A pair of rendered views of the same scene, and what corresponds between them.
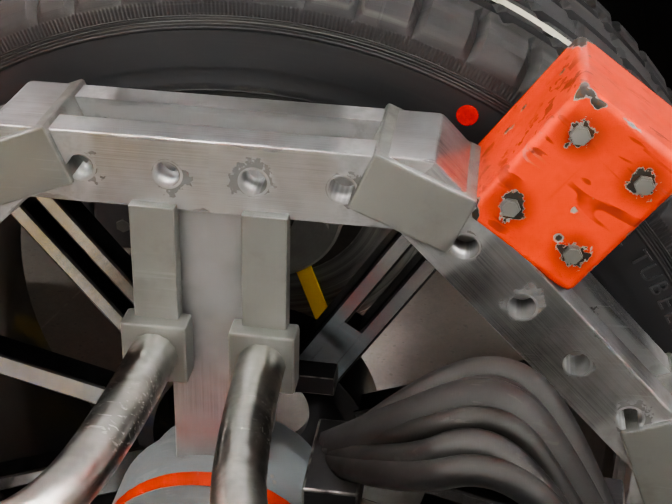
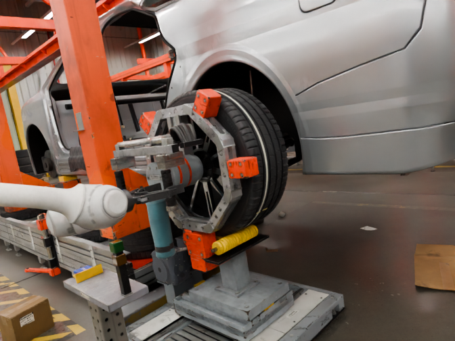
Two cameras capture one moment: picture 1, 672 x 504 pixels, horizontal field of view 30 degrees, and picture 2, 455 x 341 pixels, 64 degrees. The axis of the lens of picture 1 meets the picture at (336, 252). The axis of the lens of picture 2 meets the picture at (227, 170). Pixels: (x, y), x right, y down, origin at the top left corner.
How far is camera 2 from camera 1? 1.22 m
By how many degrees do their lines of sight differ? 42
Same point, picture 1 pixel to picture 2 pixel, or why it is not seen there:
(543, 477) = (179, 129)
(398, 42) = not seen: hidden behind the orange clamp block
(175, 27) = (180, 100)
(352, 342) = (207, 145)
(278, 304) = not seen: hidden behind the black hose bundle
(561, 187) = (198, 103)
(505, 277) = (197, 118)
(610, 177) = (202, 100)
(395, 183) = (185, 107)
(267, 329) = not seen: hidden behind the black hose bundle
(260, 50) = (187, 101)
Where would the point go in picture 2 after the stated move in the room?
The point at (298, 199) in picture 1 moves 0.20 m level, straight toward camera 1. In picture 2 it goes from (179, 112) to (141, 117)
